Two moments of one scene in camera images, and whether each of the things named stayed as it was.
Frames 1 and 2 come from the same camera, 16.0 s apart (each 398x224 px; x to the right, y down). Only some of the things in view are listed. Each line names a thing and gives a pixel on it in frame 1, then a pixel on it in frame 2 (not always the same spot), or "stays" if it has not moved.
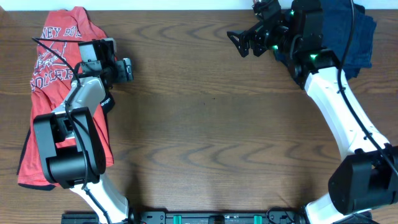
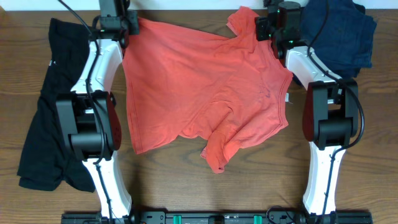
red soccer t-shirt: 53,65 -> 230,89
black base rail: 199,216 stays
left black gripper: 125,70 -> 132,23
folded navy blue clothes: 349,34 stays
